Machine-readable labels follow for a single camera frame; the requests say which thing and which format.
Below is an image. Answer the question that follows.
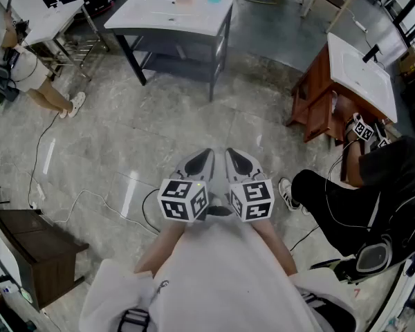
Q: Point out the white power strip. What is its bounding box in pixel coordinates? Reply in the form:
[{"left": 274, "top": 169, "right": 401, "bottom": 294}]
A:
[
  {"left": 351, "top": 15, "right": 369, "bottom": 33},
  {"left": 30, "top": 182, "right": 46, "bottom": 210}
]

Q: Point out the white sink with chrome faucet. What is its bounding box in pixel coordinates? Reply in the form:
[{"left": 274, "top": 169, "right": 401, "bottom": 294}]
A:
[{"left": 0, "top": 0, "right": 86, "bottom": 45}]

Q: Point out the person's left forearm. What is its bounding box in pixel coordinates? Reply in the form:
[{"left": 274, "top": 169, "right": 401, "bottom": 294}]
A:
[{"left": 134, "top": 219, "right": 187, "bottom": 276}]

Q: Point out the brown wooden vanity cabinet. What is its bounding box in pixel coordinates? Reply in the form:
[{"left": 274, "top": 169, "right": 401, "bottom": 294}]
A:
[{"left": 286, "top": 43, "right": 394, "bottom": 145}]

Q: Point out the person's white garment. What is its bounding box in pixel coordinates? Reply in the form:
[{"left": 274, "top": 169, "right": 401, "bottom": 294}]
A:
[{"left": 78, "top": 205, "right": 359, "bottom": 332}]

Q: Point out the person's right forearm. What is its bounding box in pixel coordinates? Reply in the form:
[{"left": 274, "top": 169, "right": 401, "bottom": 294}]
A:
[{"left": 252, "top": 219, "right": 298, "bottom": 276}]

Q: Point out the metal rack sink stand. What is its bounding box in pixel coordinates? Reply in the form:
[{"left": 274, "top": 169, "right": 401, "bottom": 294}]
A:
[{"left": 30, "top": 3, "right": 111, "bottom": 82}]

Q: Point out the white sink on wooden vanity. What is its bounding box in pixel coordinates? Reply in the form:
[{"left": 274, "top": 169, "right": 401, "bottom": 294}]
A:
[{"left": 326, "top": 32, "right": 398, "bottom": 124}]

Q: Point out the white ceramic sink basin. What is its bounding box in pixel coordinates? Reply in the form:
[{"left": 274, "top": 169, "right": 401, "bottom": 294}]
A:
[{"left": 104, "top": 0, "right": 234, "bottom": 37}]

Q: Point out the short black faucet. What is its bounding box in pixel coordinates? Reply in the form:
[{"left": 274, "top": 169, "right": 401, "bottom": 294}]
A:
[{"left": 362, "top": 44, "right": 381, "bottom": 64}]

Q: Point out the white table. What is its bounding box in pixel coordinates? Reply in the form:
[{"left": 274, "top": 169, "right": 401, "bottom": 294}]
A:
[{"left": 113, "top": 3, "right": 233, "bottom": 102}]

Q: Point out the person's black white shoe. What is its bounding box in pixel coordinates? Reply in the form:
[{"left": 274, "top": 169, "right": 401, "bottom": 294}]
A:
[{"left": 207, "top": 194, "right": 233, "bottom": 217}]

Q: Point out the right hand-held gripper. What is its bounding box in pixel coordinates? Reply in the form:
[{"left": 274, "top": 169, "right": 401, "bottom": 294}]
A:
[{"left": 224, "top": 147, "right": 275, "bottom": 223}]

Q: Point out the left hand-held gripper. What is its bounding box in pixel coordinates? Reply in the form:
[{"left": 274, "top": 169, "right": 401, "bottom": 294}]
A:
[{"left": 158, "top": 148, "right": 216, "bottom": 223}]

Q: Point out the black harness strap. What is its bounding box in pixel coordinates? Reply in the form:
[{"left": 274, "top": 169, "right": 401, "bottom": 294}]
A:
[{"left": 116, "top": 308, "right": 150, "bottom": 332}]

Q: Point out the black striped shoulder strap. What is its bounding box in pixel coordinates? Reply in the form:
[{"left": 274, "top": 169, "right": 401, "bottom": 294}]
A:
[{"left": 297, "top": 288, "right": 357, "bottom": 332}]

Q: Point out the dark brown cabinet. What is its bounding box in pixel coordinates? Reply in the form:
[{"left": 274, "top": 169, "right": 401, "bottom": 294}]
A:
[{"left": 0, "top": 207, "right": 90, "bottom": 313}]

